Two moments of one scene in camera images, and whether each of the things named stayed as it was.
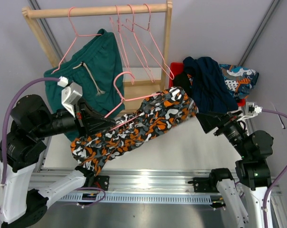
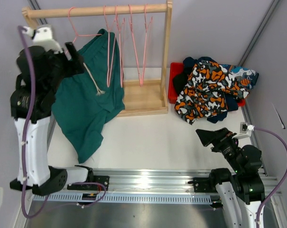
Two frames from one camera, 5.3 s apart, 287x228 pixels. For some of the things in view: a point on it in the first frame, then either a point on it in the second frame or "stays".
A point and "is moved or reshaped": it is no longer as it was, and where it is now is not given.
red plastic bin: [176, 68] stays
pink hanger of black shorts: [153, 49] to [146, 26]
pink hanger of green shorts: [77, 35] stays
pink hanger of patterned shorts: [139, 49] to [136, 52]
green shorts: [98, 70] stays
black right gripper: [210, 119] to [207, 137]
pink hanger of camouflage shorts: [124, 122] to [108, 84]
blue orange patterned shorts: [239, 80] stays
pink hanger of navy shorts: [119, 39] is moved or reshaped
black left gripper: [88, 121] to [76, 65]
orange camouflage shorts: [160, 110] to [205, 95]
